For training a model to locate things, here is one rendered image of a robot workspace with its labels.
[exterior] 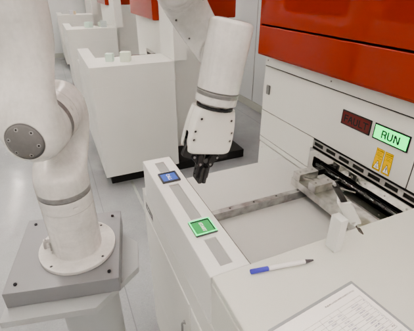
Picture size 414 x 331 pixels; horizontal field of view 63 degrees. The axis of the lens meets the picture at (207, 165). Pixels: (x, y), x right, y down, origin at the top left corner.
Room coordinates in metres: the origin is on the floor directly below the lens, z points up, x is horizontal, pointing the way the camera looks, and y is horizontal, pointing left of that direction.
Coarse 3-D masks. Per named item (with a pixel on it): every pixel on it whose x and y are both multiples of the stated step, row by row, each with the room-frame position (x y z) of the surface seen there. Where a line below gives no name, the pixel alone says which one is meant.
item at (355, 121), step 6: (348, 114) 1.02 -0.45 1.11; (342, 120) 1.03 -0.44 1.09; (348, 120) 1.01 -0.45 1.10; (354, 120) 0.99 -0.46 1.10; (360, 120) 0.97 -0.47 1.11; (366, 120) 0.95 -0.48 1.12; (354, 126) 0.99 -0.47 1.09; (360, 126) 0.97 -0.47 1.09; (366, 126) 0.95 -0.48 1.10; (366, 132) 0.94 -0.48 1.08
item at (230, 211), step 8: (288, 192) 0.97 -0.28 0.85; (296, 192) 0.97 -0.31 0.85; (256, 200) 0.92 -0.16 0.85; (264, 200) 0.92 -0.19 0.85; (272, 200) 0.93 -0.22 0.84; (280, 200) 0.94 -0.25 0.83; (288, 200) 0.96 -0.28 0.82; (224, 208) 0.87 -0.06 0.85; (232, 208) 0.87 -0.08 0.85; (240, 208) 0.88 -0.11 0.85; (248, 208) 0.89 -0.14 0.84; (256, 208) 0.90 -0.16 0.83; (216, 216) 0.85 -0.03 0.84; (224, 216) 0.86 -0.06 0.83; (232, 216) 0.87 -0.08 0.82
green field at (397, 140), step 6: (378, 126) 0.91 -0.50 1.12; (378, 132) 0.91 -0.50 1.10; (384, 132) 0.89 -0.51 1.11; (390, 132) 0.87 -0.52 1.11; (378, 138) 0.90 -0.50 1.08; (384, 138) 0.88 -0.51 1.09; (390, 138) 0.87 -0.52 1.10; (396, 138) 0.85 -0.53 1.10; (402, 138) 0.84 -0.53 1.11; (408, 138) 0.82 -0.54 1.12; (396, 144) 0.85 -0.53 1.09; (402, 144) 0.83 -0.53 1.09
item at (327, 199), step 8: (296, 184) 0.99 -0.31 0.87; (304, 184) 0.97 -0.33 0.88; (304, 192) 0.95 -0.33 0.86; (312, 192) 0.92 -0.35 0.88; (320, 192) 0.92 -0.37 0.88; (328, 192) 0.92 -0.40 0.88; (320, 200) 0.88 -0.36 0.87; (328, 200) 0.87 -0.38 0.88; (336, 200) 0.87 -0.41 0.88; (328, 208) 0.85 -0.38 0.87; (336, 208) 0.83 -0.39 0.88; (360, 208) 0.83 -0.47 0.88; (360, 216) 0.79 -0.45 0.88; (368, 216) 0.79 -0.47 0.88; (360, 224) 0.76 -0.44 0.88
